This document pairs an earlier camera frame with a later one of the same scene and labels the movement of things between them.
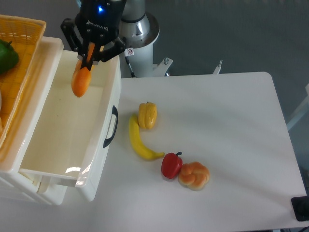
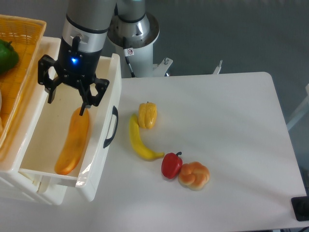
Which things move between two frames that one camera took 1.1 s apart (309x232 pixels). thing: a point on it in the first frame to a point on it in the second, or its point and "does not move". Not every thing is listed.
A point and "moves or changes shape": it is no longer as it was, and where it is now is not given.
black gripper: [98, 22] to [77, 67]
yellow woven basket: [26, 35] does not move
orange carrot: [81, 78] moves or changes shape
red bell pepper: [171, 165] does not move
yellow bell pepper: [147, 115] does not move
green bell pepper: [9, 58] does not move
